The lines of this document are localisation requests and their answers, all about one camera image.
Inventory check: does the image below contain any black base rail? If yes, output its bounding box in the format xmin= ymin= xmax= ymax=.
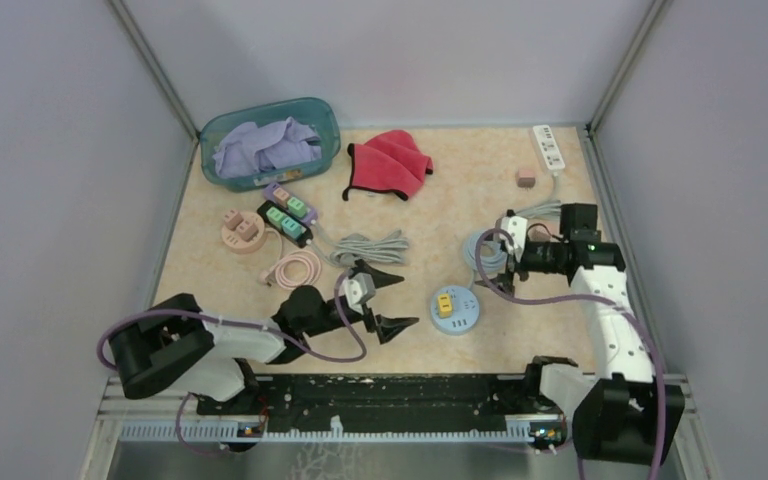
xmin=196 ymin=374 xmax=571 ymax=443

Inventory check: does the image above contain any green plug on purple strip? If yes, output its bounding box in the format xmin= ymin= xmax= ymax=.
xmin=286 ymin=197 xmax=309 ymax=218

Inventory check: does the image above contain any round blue power socket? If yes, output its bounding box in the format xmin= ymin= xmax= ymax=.
xmin=429 ymin=285 xmax=481 ymax=336

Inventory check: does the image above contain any green plug on black strip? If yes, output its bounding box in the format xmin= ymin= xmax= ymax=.
xmin=266 ymin=207 xmax=286 ymax=230

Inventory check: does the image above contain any teal plug on black strip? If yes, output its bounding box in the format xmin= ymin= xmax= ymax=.
xmin=282 ymin=217 xmax=306 ymax=241

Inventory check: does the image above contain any round pink power socket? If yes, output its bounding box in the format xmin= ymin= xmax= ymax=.
xmin=220 ymin=212 xmax=266 ymax=255

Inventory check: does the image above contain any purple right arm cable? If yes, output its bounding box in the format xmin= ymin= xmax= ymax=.
xmin=474 ymin=228 xmax=669 ymax=480

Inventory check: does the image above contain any purple power strip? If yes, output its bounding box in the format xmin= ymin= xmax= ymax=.
xmin=261 ymin=182 xmax=319 ymax=226

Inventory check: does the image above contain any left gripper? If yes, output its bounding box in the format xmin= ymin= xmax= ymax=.
xmin=305 ymin=259 xmax=419 ymax=342

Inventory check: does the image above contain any grey white-strip cable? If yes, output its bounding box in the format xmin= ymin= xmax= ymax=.
xmin=513 ymin=173 xmax=567 ymax=220

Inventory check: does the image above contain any yellow USB charger plug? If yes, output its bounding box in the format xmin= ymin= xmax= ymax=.
xmin=436 ymin=293 xmax=454 ymax=319

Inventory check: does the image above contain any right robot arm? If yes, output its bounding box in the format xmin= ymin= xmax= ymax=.
xmin=501 ymin=241 xmax=685 ymax=477

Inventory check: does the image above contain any bundled grey cable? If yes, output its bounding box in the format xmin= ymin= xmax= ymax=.
xmin=311 ymin=229 xmax=412 ymax=269

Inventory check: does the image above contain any pink plug on purple strip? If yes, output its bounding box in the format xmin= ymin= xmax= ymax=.
xmin=272 ymin=187 xmax=292 ymax=206

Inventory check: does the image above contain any pink USB charger plug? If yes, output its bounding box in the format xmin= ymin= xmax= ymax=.
xmin=527 ymin=223 xmax=554 ymax=242

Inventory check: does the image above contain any white power strip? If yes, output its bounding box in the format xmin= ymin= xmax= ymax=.
xmin=532 ymin=124 xmax=566 ymax=173

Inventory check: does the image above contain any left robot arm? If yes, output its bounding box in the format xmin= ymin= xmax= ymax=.
xmin=96 ymin=260 xmax=419 ymax=414

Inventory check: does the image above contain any teal plastic bin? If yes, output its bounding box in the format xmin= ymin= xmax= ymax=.
xmin=199 ymin=97 xmax=341 ymax=192

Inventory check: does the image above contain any red microfiber cloth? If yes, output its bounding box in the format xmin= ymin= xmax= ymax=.
xmin=342 ymin=130 xmax=434 ymax=201

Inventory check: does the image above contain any blue-grey socket cable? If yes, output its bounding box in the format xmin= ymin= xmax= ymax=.
xmin=462 ymin=228 xmax=511 ymax=287

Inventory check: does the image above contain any lavender cloth in bin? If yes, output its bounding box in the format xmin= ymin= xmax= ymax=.
xmin=212 ymin=117 xmax=322 ymax=179

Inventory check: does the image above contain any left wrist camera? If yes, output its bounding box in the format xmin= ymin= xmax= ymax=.
xmin=341 ymin=273 xmax=376 ymax=314

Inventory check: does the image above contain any black power strip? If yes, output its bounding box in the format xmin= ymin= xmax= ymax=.
xmin=256 ymin=200 xmax=313 ymax=248

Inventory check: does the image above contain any brown-pink charger plug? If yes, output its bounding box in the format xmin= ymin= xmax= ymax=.
xmin=516 ymin=168 xmax=537 ymax=189

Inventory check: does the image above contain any pink plug on pink socket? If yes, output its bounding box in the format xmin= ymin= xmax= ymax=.
xmin=223 ymin=209 xmax=244 ymax=230

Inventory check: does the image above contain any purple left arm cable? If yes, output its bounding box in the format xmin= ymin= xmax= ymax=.
xmin=96 ymin=268 xmax=369 ymax=376

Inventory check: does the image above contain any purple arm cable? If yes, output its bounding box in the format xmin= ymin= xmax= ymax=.
xmin=474 ymin=228 xmax=669 ymax=480
xmin=96 ymin=268 xmax=369 ymax=376

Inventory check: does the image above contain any coiled pink cable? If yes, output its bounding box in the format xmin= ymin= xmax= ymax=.
xmin=259 ymin=230 xmax=324 ymax=290

